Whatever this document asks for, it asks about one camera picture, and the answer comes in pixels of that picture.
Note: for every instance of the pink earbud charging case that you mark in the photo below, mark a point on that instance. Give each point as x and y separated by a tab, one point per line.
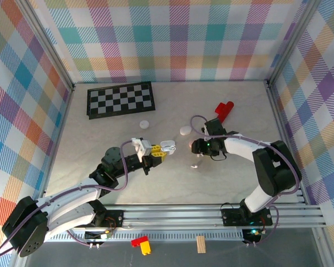
185	130

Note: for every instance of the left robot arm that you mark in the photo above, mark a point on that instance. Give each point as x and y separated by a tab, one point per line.
69	205

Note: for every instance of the red plastic block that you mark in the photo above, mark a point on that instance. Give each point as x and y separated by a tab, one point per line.
227	111

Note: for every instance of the small red toy brick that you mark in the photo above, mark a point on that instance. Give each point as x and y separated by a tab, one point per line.
220	108

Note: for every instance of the black and white chessboard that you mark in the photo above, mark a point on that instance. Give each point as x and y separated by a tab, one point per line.
119	100

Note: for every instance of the large red toy brick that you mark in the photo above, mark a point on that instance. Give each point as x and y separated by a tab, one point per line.
139	241

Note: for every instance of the yellow toy brick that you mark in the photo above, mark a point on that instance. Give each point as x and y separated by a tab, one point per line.
145	248

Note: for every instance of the small wooden block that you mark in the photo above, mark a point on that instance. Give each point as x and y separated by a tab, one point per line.
201	244

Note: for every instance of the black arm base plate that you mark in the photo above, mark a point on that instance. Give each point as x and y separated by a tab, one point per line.
233	218
114	218

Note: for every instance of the aluminium slotted base rail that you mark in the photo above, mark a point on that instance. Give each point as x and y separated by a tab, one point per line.
172	215

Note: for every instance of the aluminium side rail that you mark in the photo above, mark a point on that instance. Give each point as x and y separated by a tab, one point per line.
60	125
280	125

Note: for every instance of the aluminium frame post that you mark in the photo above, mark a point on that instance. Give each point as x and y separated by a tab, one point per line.
49	47
290	41

